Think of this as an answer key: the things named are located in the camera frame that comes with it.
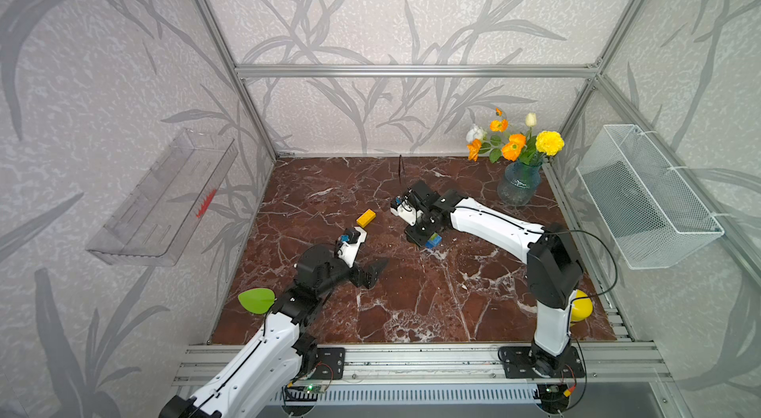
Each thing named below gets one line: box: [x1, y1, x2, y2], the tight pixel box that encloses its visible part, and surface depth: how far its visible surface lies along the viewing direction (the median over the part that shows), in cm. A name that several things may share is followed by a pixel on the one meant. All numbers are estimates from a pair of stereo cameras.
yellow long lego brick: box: [355, 208, 377, 229], surface depth 103 cm
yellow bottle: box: [570, 289, 594, 322], surface depth 74 cm
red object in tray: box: [196, 188, 218, 218], surface depth 69 cm
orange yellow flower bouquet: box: [465, 107, 565, 165], surface depth 84 cm
